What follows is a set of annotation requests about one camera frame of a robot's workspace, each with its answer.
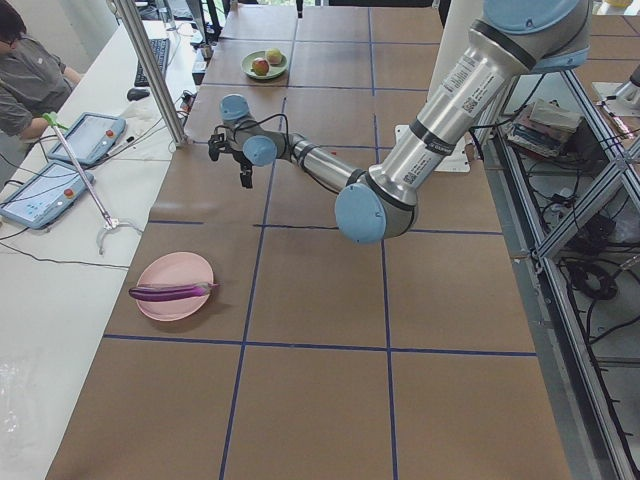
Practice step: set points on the long reacher grabber tool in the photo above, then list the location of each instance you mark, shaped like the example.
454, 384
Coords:
111, 224

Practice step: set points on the light green plate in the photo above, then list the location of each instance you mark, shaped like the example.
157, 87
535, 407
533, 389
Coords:
274, 72

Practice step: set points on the red-yellow pomegranate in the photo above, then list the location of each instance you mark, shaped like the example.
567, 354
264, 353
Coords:
260, 66

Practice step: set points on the pink plate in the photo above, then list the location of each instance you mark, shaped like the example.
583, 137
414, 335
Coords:
175, 268

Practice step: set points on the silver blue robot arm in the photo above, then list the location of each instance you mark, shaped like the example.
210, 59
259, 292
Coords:
509, 39

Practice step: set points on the person in grey shirt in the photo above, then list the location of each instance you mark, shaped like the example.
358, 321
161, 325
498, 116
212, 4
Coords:
34, 82

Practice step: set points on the black computer mouse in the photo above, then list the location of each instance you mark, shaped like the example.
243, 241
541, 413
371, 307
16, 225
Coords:
136, 94

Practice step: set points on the aluminium frame post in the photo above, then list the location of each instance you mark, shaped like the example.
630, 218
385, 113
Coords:
128, 13

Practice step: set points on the aluminium frame rack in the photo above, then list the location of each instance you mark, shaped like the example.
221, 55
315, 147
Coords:
572, 222

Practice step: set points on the near teach pendant tablet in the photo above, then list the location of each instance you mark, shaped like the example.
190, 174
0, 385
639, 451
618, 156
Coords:
41, 200

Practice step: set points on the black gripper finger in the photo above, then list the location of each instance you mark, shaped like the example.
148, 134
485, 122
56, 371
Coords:
246, 175

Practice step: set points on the stack of books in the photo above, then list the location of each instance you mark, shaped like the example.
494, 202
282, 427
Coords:
543, 127

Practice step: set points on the far teach pendant tablet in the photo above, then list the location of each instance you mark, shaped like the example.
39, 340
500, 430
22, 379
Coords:
92, 135

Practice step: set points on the teach pendant tablet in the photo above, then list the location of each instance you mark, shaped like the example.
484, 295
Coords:
41, 200
92, 135

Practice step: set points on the pale yellow-pink peach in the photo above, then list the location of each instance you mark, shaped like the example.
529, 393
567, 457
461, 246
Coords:
274, 56

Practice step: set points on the purple eggplant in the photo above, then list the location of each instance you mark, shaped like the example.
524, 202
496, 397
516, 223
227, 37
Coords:
162, 293

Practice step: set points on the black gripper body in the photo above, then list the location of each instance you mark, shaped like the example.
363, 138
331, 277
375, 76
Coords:
242, 161

